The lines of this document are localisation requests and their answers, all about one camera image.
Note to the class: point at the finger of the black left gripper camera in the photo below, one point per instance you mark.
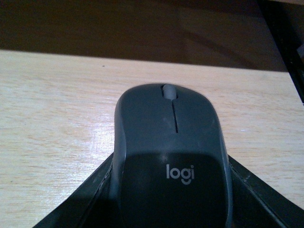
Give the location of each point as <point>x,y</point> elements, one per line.
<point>89,206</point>

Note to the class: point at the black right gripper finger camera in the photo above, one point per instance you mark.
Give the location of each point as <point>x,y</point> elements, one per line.
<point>257,205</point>

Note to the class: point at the grey logi wireless mouse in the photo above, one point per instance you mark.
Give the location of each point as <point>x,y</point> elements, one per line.
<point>170,166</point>

